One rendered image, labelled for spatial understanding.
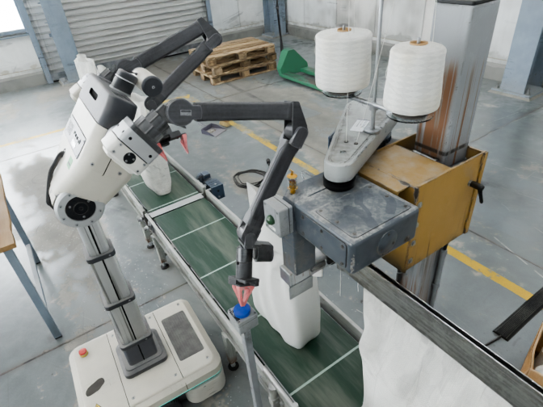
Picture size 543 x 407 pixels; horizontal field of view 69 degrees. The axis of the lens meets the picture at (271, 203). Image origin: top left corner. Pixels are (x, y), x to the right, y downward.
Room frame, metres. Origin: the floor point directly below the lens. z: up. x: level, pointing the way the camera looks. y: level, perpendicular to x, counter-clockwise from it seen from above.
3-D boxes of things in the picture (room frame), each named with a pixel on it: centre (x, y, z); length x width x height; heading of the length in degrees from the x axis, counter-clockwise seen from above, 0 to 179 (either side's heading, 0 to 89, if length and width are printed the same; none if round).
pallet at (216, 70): (6.97, 0.42, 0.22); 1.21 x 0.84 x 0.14; 122
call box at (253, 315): (0.95, 0.14, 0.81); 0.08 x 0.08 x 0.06; 32
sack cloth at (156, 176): (2.72, 0.89, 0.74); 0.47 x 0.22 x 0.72; 30
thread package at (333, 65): (1.21, -0.25, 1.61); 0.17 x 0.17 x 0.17
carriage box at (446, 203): (1.08, -0.47, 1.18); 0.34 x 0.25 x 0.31; 122
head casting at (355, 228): (0.87, -0.20, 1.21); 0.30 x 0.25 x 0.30; 32
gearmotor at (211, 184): (2.68, 0.49, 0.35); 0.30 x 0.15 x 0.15; 32
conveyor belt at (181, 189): (3.34, 1.26, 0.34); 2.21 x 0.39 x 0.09; 32
